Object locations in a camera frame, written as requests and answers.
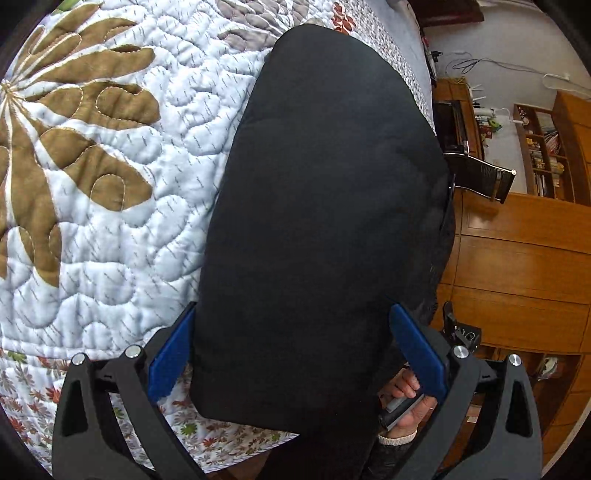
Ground black pants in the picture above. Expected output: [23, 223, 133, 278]
[190, 25, 450, 433]

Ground person's right hand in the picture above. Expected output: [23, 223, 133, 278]
[376, 367, 438, 439]

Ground hanging white cables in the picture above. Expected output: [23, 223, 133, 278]
[428, 50, 591, 100]

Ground dark wooden headboard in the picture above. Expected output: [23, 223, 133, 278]
[409, 0, 485, 28]

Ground wooden wardrobe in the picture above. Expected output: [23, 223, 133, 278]
[439, 92, 590, 467]

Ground floral quilted bedspread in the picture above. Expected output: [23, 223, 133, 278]
[1, 1, 433, 473]

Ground black mesh office chair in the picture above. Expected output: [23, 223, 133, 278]
[444, 152, 517, 204]

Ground wooden bookshelf with books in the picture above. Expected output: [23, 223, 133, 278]
[513, 103, 575, 203]

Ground wooden desk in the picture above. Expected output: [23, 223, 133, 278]
[433, 78, 485, 160]

